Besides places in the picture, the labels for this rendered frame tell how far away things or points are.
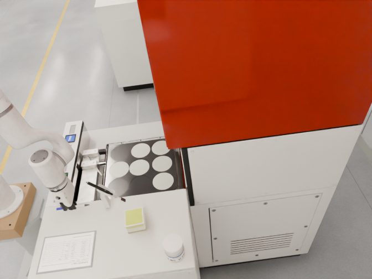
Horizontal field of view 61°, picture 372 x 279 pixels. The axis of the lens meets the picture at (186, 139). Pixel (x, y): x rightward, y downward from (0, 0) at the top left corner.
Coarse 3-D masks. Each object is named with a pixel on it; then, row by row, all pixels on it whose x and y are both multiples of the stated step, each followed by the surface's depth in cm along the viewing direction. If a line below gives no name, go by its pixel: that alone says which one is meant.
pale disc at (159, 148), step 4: (156, 144) 166; (160, 144) 165; (164, 144) 165; (152, 148) 164; (156, 148) 164; (160, 148) 163; (164, 148) 163; (156, 152) 162; (160, 152) 162; (164, 152) 161
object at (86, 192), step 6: (84, 174) 159; (90, 174) 158; (96, 174) 158; (84, 180) 156; (90, 180) 156; (96, 180) 156; (84, 186) 154; (90, 186) 153; (84, 192) 151; (90, 192) 151; (96, 192) 153; (78, 198) 149; (84, 198) 149; (90, 198) 148
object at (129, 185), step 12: (120, 144) 168; (132, 144) 167; (108, 156) 163; (120, 156) 162; (132, 156) 162; (156, 156) 160; (168, 156) 159; (108, 168) 157; (108, 180) 152; (120, 180) 151; (132, 180) 151; (144, 180) 150; (120, 192) 147; (132, 192) 146; (144, 192) 145; (156, 192) 145
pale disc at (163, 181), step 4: (156, 176) 151; (160, 176) 151; (164, 176) 151; (168, 176) 151; (156, 180) 149; (160, 180) 149; (164, 180) 149; (168, 180) 149; (172, 180) 148; (156, 184) 148; (160, 184) 148; (164, 184) 147; (168, 184) 147; (160, 188) 146; (164, 188) 146
